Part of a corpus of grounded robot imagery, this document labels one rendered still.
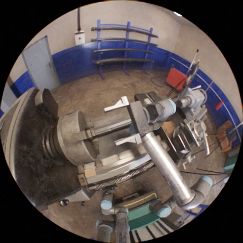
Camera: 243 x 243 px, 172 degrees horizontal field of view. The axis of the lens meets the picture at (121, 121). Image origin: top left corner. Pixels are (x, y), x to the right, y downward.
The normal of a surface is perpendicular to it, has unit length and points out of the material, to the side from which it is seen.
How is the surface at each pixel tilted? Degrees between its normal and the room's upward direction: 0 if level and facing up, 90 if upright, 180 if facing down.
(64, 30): 90
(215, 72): 90
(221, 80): 90
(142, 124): 25
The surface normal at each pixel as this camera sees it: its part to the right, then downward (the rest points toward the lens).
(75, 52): 0.39, 0.80
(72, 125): 0.11, -0.44
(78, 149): 0.32, 0.19
